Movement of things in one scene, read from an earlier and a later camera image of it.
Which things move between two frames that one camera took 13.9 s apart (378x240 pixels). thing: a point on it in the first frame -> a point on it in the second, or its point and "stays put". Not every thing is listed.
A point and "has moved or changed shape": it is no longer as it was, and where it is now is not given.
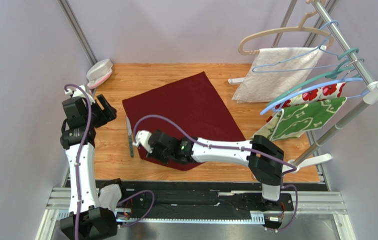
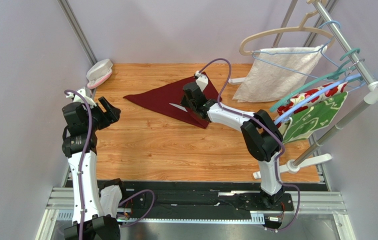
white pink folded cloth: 99,72 stays put
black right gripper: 131,140 -> 191,98
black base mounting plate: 145,199 stays put
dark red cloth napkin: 192,101 has moved or changed shape
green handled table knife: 129,129 -> 180,107
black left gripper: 110,112 stays put
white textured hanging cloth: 276,72 stays put
